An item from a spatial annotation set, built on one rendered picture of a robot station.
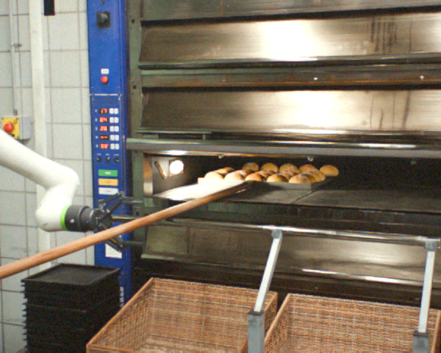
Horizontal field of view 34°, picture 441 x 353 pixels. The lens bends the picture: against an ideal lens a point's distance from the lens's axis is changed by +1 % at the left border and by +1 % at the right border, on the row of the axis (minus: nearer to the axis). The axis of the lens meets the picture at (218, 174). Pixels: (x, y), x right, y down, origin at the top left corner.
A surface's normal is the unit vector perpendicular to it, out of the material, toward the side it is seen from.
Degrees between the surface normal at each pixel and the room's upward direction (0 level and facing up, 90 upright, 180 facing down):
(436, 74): 90
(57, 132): 90
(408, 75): 90
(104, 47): 90
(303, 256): 70
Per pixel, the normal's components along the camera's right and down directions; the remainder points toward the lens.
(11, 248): -0.39, 0.11
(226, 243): -0.37, -0.23
